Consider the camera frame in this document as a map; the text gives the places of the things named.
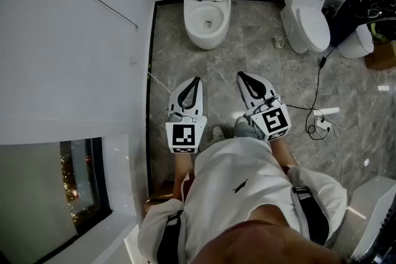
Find white low toilet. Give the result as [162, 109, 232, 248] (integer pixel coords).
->
[337, 23, 375, 59]

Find person's right white shoe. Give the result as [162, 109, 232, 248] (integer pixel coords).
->
[234, 116, 250, 134]

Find white oval toilet bowl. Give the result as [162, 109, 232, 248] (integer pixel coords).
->
[183, 0, 232, 51]

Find person's blue jeans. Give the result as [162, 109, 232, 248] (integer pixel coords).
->
[238, 122, 260, 140]

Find brown wooden box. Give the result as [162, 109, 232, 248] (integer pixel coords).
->
[144, 181, 184, 214]

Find white toilet with tank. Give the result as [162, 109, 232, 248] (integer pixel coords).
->
[280, 0, 331, 55]

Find dark framed window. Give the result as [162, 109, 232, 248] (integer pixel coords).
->
[58, 137, 112, 234]

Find thin white floor cable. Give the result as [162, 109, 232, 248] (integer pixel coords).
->
[321, 126, 345, 185]

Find person's chin and neck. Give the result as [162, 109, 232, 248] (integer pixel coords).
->
[191, 219, 350, 264]

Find person's left forearm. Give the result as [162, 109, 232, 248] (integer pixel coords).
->
[173, 151, 196, 202]

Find person's white shoe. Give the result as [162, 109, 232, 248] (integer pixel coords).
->
[212, 126, 226, 142]
[234, 116, 250, 134]

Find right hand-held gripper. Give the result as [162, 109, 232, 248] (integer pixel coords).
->
[236, 70, 291, 142]

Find person's white shirt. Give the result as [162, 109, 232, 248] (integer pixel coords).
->
[137, 135, 347, 264]

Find person's left white shoe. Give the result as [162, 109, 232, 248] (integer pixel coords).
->
[212, 126, 226, 142]

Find person's right forearm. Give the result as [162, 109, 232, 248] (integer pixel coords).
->
[270, 136, 299, 169]

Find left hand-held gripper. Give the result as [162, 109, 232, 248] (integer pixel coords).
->
[165, 76, 208, 155]

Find person's black harness strap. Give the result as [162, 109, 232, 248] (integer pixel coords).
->
[157, 209, 187, 264]
[291, 185, 329, 245]

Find white power strip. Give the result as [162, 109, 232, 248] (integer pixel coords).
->
[315, 116, 332, 131]

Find person's left black harness strap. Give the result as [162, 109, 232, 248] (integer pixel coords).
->
[157, 209, 187, 264]

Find thin white wall cable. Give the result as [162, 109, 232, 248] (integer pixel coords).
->
[147, 70, 173, 93]

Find person's right black harness strap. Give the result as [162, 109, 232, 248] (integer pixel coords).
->
[291, 185, 329, 245]

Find black floor cable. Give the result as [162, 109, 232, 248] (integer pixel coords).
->
[305, 41, 341, 142]
[286, 103, 316, 112]

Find brown cardboard box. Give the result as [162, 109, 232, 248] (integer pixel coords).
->
[364, 39, 396, 72]

